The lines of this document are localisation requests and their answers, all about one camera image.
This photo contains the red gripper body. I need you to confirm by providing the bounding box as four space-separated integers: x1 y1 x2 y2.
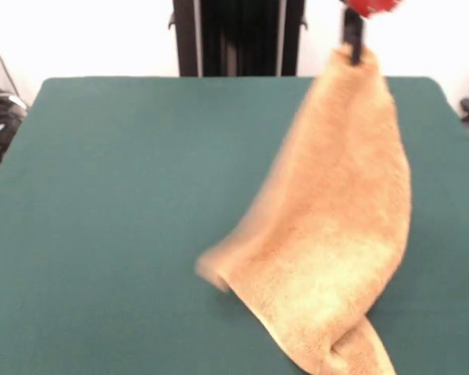
345 0 402 20

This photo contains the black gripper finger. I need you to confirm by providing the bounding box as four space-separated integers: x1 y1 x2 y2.
342 7 355 45
349 15 369 66

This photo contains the orange terry towel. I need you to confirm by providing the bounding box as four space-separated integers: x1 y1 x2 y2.
195 42 414 375

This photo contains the dark green table cloth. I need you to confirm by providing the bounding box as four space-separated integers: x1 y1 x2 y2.
0 76 469 375

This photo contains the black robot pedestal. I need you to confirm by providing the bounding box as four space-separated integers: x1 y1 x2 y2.
167 0 310 78

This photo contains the white cable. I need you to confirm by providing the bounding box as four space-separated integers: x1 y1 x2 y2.
0 91 28 111

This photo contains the black cable pile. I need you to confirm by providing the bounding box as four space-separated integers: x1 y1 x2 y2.
0 93 28 170

